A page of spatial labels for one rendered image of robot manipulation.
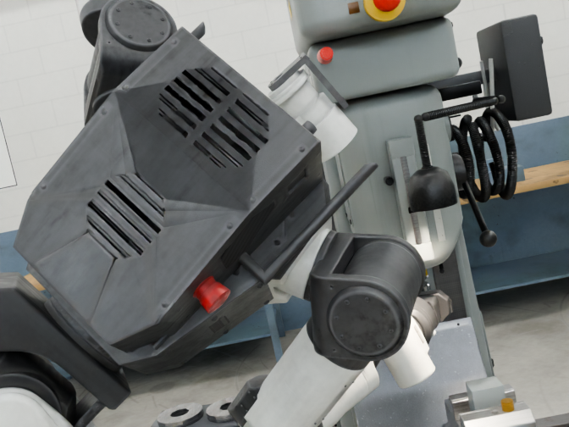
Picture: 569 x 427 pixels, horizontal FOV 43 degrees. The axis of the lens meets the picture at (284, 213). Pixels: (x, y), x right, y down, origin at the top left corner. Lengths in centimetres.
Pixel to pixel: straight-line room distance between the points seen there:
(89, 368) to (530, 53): 112
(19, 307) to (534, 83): 115
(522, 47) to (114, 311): 111
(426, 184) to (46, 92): 489
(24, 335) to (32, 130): 506
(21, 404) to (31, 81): 511
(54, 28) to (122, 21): 491
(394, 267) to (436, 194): 30
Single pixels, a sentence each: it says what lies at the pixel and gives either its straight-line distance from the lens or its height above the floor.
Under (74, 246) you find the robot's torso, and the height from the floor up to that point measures 154.
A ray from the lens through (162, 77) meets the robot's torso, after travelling 77.
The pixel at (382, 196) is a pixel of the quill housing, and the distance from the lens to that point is 127.
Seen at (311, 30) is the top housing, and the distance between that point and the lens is 115.
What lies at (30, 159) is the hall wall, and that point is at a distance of 589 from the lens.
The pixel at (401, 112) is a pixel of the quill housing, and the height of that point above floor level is 159.
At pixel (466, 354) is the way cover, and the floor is 99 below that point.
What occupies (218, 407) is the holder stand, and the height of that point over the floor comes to 111.
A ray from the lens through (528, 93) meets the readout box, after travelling 162.
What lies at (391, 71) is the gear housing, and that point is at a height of 166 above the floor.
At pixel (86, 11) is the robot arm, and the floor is 181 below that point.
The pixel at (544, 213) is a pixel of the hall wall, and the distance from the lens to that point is 590.
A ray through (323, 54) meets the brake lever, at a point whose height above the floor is 170.
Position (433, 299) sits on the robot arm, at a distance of 132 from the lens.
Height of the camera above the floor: 162
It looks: 7 degrees down
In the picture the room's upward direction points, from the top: 12 degrees counter-clockwise
